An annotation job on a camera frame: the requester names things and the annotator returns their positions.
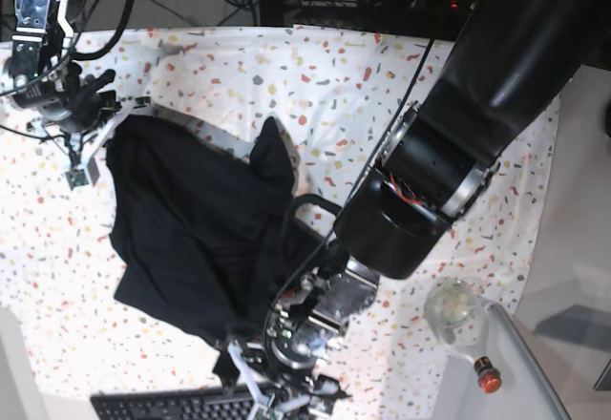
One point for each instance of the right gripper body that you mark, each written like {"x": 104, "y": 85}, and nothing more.
{"x": 75, "y": 103}

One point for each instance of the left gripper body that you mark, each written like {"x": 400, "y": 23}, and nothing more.
{"x": 311, "y": 317}

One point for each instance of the black t-shirt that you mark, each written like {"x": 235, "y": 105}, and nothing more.
{"x": 202, "y": 234}

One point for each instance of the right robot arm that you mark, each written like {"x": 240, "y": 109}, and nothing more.
{"x": 44, "y": 73}

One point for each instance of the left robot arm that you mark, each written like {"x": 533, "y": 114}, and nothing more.
{"x": 427, "y": 170}

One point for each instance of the black computer keyboard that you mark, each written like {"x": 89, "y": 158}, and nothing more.
{"x": 209, "y": 403}

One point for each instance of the clear glass bottle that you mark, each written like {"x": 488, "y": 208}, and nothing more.
{"x": 457, "y": 319}

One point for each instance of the red bottle cap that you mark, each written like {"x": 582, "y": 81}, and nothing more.
{"x": 488, "y": 376}

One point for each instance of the terrazzo pattern tablecloth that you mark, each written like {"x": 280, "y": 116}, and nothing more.
{"x": 334, "y": 92}

